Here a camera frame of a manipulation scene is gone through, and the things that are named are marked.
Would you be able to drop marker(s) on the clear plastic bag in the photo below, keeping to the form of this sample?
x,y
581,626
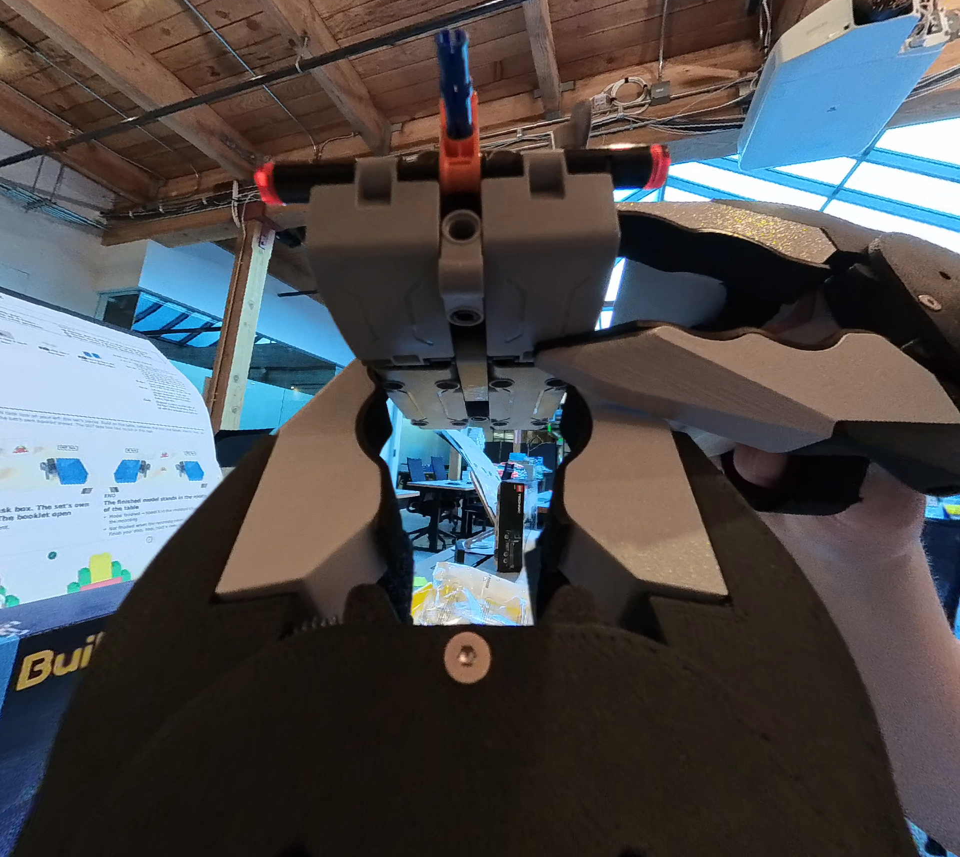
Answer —
x,y
465,594

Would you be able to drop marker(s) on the leaning white board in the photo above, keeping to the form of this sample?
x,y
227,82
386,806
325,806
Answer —
x,y
476,463

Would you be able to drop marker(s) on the blue robot kit box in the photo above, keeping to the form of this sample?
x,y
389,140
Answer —
x,y
37,722

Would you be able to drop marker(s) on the person's right forearm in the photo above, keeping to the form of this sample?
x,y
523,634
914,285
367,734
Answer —
x,y
900,684

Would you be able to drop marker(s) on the white ceiling projector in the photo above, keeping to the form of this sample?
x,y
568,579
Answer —
x,y
825,77

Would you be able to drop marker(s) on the instruction poster on wooden board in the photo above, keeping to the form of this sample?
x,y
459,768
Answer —
x,y
90,422

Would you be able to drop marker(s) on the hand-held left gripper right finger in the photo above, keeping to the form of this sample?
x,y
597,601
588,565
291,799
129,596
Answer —
x,y
645,512

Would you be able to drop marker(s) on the grey building block robot model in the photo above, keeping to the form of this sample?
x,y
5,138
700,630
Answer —
x,y
382,272

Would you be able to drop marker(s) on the black product box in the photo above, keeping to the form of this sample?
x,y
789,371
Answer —
x,y
512,527

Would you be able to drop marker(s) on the person's right hand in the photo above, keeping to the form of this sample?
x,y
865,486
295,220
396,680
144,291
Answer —
x,y
862,542

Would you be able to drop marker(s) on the wooden office desk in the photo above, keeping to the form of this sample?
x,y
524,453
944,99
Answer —
x,y
439,489

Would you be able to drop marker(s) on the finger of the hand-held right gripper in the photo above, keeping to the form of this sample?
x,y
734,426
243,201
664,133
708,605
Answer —
x,y
750,227
712,377

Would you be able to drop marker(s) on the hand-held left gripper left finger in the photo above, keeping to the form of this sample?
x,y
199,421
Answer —
x,y
300,497

